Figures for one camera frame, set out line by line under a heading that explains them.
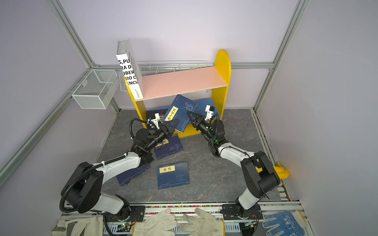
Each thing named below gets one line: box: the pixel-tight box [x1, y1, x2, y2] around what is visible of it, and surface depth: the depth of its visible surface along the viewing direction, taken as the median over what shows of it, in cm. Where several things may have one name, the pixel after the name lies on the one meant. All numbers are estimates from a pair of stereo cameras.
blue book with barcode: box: [162, 94, 200, 133], surface depth 77 cm
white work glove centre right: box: [178, 207, 226, 236], surface depth 72 cm
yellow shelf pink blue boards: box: [134, 49, 232, 139], surface depth 77 cm
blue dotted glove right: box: [262, 209, 308, 236], surface depth 72 cm
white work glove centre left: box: [131, 207, 178, 236], surface depth 72 cm
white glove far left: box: [51, 216, 104, 236], surface depth 70 cm
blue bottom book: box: [157, 161, 191, 190], surface depth 87 cm
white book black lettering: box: [115, 38, 144, 100], surface depth 61 cm
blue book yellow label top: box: [154, 133, 185, 160], surface depth 99 cm
